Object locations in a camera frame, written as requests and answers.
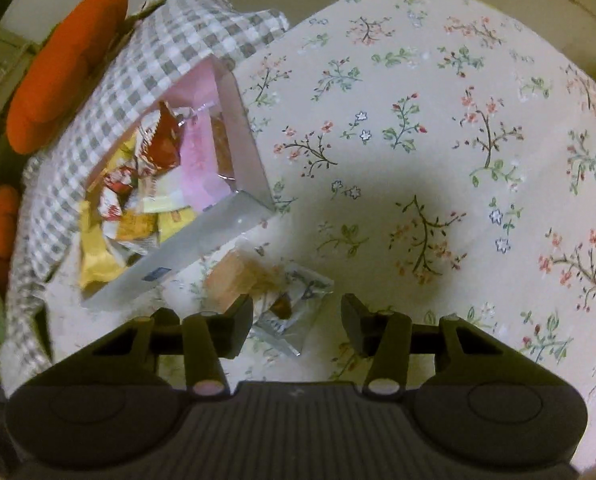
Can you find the large orange plush pillow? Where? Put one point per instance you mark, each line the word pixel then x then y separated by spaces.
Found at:
pixel 63 70

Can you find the pink snack packet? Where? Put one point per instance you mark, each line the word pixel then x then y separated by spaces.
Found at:
pixel 200 160

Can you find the pink and grey cardboard box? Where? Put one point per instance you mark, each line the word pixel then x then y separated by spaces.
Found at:
pixel 213 232

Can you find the floral bed sheet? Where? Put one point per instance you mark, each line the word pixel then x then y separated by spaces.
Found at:
pixel 427 110

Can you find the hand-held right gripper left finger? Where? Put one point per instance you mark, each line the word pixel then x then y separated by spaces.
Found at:
pixel 238 320

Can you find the pale yellow snack packet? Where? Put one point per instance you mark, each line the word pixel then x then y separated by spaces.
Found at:
pixel 163 203

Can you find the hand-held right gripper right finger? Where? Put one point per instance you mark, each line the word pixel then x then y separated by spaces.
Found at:
pixel 355 320

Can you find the dark red snack packet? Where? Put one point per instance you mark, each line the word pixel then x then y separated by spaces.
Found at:
pixel 163 147

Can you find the grey checked pillow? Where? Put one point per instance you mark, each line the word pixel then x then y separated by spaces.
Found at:
pixel 128 85

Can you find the small orange plush pillow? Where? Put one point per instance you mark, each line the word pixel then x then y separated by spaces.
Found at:
pixel 3 220

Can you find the peach biscuit packet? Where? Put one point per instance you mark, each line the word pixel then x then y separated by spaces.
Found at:
pixel 228 280

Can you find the plain yellow snack packet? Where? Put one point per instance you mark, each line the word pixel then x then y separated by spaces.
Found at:
pixel 95 260
pixel 122 154

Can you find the gold snack packet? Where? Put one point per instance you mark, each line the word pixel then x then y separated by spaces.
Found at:
pixel 135 227

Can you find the yellow printed snack packet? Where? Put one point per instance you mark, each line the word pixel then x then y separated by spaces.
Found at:
pixel 175 222

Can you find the red and white snack packet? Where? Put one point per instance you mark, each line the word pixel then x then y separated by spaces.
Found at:
pixel 114 187

